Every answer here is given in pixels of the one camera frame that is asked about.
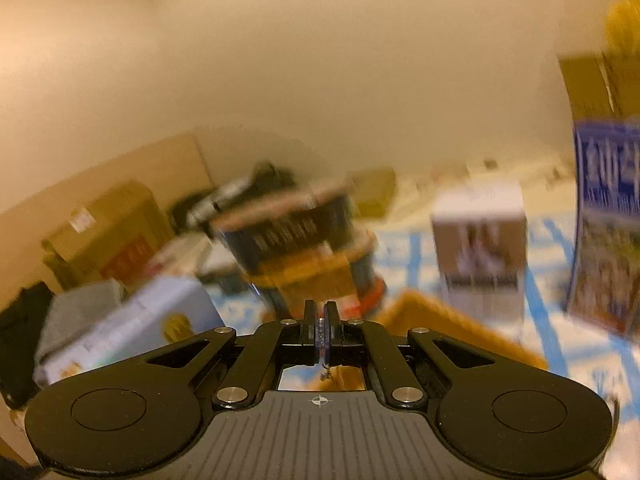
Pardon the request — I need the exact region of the yellow plastic bag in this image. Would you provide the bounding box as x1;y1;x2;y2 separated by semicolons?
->
604;0;640;53

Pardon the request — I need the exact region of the yellow label instant rice bowl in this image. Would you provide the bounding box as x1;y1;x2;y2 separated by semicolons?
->
249;232;377;307

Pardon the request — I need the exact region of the red label instant rice bowl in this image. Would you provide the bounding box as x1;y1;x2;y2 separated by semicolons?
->
345;272;389;322

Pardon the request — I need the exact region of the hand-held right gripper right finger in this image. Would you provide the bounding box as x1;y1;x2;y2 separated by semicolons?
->
324;300;503;412

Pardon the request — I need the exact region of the black instant rice bowl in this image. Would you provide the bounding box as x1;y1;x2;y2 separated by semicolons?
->
209;182;357;283

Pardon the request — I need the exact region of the dark cloth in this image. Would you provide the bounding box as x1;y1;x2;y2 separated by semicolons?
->
0;281;55;408

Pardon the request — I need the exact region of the landscape print carton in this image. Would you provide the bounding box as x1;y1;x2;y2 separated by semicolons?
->
32;274;227;387

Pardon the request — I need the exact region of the dark beaded necklace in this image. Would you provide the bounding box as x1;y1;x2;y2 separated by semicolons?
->
319;317;335;383

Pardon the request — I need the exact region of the small brown cardboard box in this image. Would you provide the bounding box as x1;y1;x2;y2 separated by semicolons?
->
347;166;398;220

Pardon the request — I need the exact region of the blue checked tablecloth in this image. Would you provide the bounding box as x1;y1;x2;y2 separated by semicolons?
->
200;212;640;401

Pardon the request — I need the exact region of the yellow plastic tray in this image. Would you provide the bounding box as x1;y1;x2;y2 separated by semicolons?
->
280;290;549;392

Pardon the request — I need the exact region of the white humidifier box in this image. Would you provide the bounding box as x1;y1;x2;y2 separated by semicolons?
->
430;180;528;333

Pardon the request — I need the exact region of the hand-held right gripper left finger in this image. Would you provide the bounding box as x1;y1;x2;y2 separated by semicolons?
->
135;300;319;410

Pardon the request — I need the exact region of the large brown cardboard box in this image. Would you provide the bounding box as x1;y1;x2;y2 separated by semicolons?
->
41;179;173;292

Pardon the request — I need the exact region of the blue milk carton box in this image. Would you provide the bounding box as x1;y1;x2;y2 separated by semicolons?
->
565;117;640;336

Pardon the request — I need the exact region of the open cardboard box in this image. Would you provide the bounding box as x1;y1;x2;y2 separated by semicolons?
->
557;52;640;121

